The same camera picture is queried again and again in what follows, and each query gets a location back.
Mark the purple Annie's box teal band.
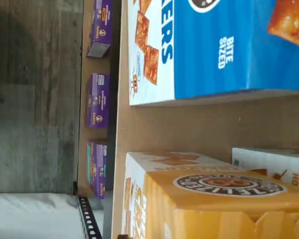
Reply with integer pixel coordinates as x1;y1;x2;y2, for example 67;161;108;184
86;138;108;200

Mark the blue white pretzel crackers box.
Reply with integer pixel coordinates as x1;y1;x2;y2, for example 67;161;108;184
128;0;299;107

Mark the yellow white pretzel crackers box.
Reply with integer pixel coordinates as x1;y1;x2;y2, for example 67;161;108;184
124;150;299;239
231;146;299;188

